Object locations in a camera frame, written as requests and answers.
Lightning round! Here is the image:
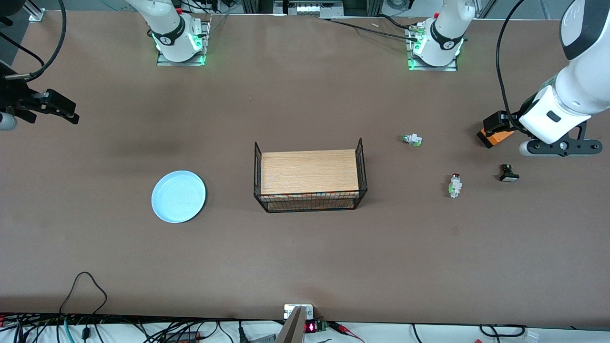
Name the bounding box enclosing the aluminium frame profile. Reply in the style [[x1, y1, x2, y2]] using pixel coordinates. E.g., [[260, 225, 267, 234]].
[[24, 0, 46, 22]]

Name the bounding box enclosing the thin black looped cable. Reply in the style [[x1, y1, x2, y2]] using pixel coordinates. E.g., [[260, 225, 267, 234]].
[[60, 272, 108, 316]]

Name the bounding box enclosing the short black table cable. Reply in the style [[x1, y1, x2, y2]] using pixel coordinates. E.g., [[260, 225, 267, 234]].
[[376, 13, 415, 30]]

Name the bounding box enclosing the black wire rack wooden top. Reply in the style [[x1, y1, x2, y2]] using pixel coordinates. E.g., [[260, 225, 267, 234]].
[[254, 138, 368, 213]]

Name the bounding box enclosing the red clip test lead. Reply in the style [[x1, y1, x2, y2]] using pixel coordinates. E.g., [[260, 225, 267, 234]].
[[329, 322, 365, 343]]

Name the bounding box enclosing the black power adapter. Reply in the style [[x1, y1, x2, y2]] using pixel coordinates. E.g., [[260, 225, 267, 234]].
[[164, 331, 201, 343]]

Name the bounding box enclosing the light blue round plate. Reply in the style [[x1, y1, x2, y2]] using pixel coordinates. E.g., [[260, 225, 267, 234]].
[[152, 170, 206, 223]]

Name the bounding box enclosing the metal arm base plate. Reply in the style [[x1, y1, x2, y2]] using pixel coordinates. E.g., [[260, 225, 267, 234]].
[[407, 29, 459, 72], [156, 19, 210, 66]]

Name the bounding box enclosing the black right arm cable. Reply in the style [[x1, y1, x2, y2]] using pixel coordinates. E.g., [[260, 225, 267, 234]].
[[0, 0, 67, 81]]

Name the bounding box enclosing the black coiled floor cable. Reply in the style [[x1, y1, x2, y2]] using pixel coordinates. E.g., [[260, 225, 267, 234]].
[[479, 324, 527, 339]]

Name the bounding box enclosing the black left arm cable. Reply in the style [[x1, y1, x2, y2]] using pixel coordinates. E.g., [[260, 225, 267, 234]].
[[496, 0, 526, 130]]

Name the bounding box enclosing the grey metal camera bracket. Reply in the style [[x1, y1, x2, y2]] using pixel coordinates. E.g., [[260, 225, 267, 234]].
[[275, 304, 315, 343]]

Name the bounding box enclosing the orange button enclosure box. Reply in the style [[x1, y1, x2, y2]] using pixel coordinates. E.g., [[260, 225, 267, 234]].
[[477, 126, 516, 149]]

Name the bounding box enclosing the white lit electronics unit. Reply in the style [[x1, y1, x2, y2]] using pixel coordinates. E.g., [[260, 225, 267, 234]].
[[274, 0, 344, 19]]

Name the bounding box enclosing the long black table cable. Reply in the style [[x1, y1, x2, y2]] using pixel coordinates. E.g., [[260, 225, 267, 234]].
[[319, 17, 425, 41]]

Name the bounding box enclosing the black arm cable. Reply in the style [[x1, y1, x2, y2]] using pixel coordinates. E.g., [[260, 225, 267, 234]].
[[496, 0, 526, 130], [0, 0, 67, 81]]

